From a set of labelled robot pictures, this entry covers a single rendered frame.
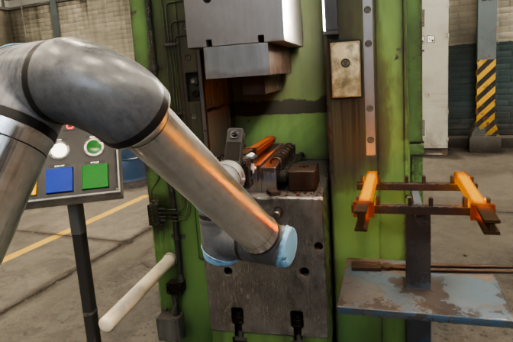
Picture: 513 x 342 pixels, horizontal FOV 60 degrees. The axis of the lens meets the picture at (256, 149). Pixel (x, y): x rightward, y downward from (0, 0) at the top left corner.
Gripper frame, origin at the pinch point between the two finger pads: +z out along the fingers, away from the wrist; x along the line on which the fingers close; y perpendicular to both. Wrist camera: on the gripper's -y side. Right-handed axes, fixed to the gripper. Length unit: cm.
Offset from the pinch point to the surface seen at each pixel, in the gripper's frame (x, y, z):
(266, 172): 4.8, 6.7, 3.3
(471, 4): 184, -91, 571
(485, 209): 58, 6, -32
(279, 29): 11.0, -35.4, 3.9
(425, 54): 118, -26, 517
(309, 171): 18.0, 6.6, 3.4
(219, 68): -8.0, -25.4, 3.8
